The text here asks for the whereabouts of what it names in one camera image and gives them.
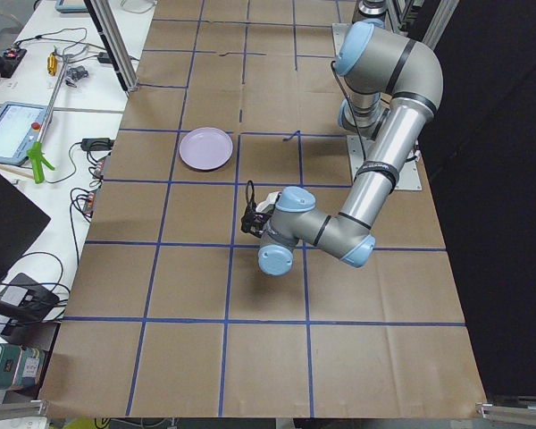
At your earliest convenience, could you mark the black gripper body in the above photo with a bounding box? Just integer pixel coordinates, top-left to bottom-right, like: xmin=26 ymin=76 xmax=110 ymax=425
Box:
xmin=240 ymin=211 xmax=268 ymax=237

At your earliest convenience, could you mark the white faceted cup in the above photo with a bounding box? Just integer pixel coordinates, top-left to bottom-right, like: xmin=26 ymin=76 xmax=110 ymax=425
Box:
xmin=255 ymin=191 xmax=281 ymax=213

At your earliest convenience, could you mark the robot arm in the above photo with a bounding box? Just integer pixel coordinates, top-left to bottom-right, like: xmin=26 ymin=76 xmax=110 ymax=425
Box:
xmin=258 ymin=20 xmax=443 ymax=276

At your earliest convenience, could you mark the lilac plate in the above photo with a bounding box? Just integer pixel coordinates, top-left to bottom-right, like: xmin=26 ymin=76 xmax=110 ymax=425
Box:
xmin=179 ymin=127 xmax=233 ymax=171

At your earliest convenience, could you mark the black power adapter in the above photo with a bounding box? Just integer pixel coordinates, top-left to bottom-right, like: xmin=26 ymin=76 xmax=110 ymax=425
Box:
xmin=80 ymin=138 xmax=114 ymax=152

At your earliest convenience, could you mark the black monitor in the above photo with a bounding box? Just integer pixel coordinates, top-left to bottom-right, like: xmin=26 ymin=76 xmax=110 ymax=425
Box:
xmin=0 ymin=174 xmax=51 ymax=281

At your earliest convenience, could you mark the teach pendant tablet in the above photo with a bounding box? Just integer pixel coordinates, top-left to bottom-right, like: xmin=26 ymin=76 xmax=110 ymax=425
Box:
xmin=0 ymin=102 xmax=46 ymax=165

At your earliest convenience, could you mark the yellow utility knife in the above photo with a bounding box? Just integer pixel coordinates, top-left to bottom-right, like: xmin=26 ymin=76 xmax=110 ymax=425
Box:
xmin=46 ymin=52 xmax=58 ymax=76

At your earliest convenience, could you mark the green tin box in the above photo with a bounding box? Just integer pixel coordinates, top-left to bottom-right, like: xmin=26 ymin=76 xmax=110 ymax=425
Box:
xmin=0 ymin=343 xmax=49 ymax=391

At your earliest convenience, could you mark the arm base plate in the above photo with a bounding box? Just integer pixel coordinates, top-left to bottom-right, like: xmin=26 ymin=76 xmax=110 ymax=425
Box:
xmin=346 ymin=135 xmax=423 ymax=191

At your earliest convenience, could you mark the aluminium frame post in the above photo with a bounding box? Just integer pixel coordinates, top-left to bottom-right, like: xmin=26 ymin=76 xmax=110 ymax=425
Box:
xmin=84 ymin=0 xmax=138 ymax=93

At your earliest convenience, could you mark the green handled grabber tool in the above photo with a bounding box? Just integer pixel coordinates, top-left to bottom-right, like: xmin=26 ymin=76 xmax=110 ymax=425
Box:
xmin=27 ymin=55 xmax=68 ymax=184

